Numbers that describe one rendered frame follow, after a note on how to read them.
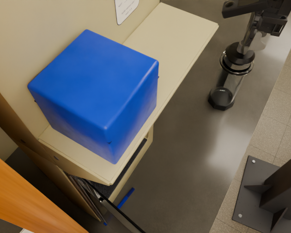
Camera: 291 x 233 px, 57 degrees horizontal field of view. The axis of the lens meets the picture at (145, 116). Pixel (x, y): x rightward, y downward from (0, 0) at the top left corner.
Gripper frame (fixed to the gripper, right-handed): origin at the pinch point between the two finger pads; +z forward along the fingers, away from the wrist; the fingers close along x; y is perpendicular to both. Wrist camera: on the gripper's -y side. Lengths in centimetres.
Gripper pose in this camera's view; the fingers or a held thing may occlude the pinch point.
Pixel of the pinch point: (243, 46)
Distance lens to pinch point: 89.5
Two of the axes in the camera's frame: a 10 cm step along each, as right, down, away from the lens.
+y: 9.6, 2.4, -1.5
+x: 2.8, -8.2, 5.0
